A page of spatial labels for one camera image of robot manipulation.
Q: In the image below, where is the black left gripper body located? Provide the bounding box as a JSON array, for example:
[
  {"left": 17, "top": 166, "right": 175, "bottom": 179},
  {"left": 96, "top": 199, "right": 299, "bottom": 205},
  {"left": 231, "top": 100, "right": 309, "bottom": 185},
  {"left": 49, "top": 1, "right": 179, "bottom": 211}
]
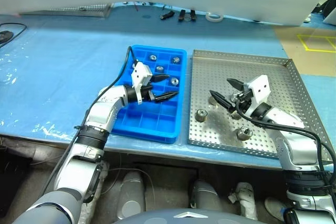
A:
[{"left": 141, "top": 83, "right": 158, "bottom": 102}]

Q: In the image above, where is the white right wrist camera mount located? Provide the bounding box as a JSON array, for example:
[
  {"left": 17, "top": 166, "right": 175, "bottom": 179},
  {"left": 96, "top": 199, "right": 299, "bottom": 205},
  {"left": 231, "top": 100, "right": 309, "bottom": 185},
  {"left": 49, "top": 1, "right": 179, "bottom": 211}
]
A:
[{"left": 244, "top": 74, "right": 271, "bottom": 116}]

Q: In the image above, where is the white shoe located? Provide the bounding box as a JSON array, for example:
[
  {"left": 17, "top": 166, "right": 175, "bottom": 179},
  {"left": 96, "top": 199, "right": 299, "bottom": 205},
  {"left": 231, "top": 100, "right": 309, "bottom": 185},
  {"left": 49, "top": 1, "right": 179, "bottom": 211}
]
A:
[{"left": 264, "top": 196, "right": 286, "bottom": 221}]

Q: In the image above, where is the thin grey wire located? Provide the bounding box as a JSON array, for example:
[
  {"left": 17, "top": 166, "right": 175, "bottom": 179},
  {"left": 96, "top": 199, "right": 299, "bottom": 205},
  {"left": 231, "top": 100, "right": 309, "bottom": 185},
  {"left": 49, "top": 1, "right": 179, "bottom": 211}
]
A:
[{"left": 101, "top": 167, "right": 155, "bottom": 196}]

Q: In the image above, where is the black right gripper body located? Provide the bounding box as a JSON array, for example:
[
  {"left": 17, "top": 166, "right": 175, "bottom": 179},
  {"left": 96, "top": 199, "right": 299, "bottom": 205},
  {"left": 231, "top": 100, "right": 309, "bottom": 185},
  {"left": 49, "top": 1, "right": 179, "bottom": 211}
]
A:
[{"left": 227, "top": 90, "right": 254, "bottom": 116}]

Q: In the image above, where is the grey robot torso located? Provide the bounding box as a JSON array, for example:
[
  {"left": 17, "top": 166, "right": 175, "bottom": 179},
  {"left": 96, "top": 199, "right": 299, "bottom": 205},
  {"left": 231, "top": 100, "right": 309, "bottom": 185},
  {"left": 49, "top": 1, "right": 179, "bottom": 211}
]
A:
[{"left": 112, "top": 208, "right": 253, "bottom": 224}]

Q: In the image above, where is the black round puck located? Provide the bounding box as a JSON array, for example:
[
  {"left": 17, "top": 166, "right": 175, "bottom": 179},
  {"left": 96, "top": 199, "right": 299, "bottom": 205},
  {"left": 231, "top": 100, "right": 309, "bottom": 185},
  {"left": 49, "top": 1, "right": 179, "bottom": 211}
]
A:
[{"left": 0, "top": 31, "right": 14, "bottom": 42}]

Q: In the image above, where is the white wrapped table leg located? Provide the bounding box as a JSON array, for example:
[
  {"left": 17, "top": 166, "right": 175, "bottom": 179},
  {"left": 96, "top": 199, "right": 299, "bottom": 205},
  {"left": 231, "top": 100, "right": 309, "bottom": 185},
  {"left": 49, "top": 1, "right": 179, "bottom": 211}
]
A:
[
  {"left": 78, "top": 161, "right": 110, "bottom": 224},
  {"left": 228, "top": 182, "right": 259, "bottom": 221}
]

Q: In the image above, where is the grey rounded robot leg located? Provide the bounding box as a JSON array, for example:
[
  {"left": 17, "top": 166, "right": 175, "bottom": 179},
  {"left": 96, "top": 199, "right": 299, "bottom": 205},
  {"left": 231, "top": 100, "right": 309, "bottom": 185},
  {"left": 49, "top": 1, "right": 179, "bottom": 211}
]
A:
[
  {"left": 190, "top": 179, "right": 224, "bottom": 213},
  {"left": 117, "top": 170, "right": 146, "bottom": 219}
]

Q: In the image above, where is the thin black table cable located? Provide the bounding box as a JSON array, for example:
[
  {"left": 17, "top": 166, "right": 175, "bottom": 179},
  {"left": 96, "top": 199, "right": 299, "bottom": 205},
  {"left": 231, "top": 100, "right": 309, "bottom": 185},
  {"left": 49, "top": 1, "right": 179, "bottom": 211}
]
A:
[{"left": 0, "top": 23, "right": 28, "bottom": 49}]

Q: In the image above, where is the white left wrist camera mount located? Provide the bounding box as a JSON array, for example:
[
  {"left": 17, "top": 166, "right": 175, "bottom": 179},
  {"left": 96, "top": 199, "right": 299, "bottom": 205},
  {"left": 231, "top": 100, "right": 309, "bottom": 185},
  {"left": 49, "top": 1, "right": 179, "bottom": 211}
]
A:
[{"left": 130, "top": 61, "right": 153, "bottom": 104}]

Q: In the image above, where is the blue compartment tray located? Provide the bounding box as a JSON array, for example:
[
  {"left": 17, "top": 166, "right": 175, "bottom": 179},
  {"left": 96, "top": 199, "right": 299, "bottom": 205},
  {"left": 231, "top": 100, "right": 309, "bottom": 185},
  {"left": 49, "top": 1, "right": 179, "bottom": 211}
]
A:
[{"left": 111, "top": 45, "right": 187, "bottom": 145}]

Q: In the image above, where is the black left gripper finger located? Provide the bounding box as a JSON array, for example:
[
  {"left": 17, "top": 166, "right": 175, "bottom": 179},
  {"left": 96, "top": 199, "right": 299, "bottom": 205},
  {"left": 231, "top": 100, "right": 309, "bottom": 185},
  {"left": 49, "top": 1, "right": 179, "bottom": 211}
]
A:
[
  {"left": 151, "top": 73, "right": 172, "bottom": 84},
  {"left": 154, "top": 91, "right": 180, "bottom": 103}
]

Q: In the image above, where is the white tape roll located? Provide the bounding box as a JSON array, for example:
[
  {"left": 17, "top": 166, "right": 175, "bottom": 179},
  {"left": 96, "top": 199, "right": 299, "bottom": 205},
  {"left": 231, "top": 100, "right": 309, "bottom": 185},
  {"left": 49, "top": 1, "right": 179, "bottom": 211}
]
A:
[{"left": 205, "top": 12, "right": 224, "bottom": 23}]

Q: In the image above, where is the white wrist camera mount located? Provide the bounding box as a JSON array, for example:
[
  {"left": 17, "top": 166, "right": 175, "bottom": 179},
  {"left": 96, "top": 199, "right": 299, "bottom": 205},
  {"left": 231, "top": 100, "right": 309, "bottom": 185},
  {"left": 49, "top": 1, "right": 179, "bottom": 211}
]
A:
[
  {"left": 130, "top": 61, "right": 153, "bottom": 104},
  {"left": 244, "top": 74, "right": 271, "bottom": 116}
]

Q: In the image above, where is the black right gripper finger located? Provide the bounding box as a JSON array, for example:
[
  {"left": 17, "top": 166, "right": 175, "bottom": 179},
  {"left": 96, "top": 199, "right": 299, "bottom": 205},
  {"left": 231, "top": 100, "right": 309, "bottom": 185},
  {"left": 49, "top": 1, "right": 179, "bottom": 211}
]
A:
[
  {"left": 226, "top": 78, "right": 246, "bottom": 92},
  {"left": 208, "top": 90, "right": 236, "bottom": 112}
]

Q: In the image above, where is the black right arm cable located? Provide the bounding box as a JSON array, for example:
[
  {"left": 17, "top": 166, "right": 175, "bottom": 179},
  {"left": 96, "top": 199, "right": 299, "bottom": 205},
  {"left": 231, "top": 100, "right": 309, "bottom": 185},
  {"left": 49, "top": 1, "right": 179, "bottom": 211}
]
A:
[{"left": 235, "top": 98, "right": 336, "bottom": 190}]

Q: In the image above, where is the flat perforated metal tray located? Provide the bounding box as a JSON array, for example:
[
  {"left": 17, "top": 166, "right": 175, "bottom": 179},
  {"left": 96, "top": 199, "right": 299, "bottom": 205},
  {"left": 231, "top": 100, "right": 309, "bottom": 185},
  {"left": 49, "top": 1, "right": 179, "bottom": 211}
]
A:
[{"left": 19, "top": 3, "right": 114, "bottom": 18}]

